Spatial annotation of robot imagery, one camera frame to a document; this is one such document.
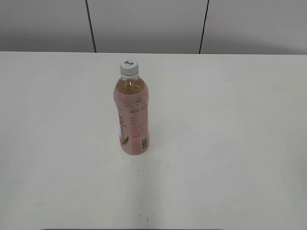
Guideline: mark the pink-label oolong tea bottle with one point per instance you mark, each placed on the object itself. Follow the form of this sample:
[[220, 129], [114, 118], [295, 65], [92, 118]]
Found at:
[[131, 97]]

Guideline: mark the white plastic bottle cap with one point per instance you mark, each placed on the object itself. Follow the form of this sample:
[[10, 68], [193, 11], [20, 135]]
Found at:
[[129, 67]]

